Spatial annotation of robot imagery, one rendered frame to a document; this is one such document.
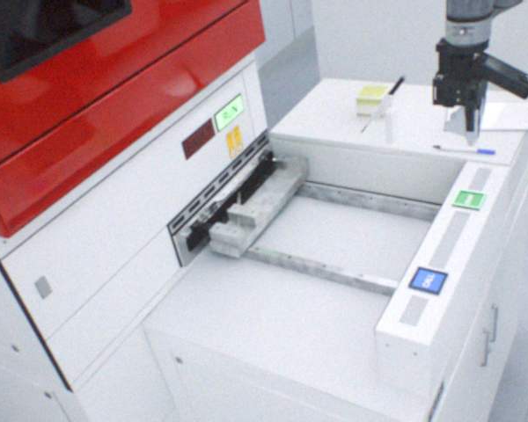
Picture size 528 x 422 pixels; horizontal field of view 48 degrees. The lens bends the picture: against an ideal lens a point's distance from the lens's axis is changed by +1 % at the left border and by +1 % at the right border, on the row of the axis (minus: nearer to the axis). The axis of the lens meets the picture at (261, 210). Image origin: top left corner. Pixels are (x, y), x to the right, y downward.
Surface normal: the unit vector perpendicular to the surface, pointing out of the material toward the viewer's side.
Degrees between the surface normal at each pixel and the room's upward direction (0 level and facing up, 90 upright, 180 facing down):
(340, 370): 0
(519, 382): 0
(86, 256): 90
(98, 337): 90
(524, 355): 0
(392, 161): 90
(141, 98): 90
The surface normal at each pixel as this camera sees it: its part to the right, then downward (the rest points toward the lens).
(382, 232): -0.17, -0.80
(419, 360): -0.51, 0.57
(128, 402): 0.85, 0.18
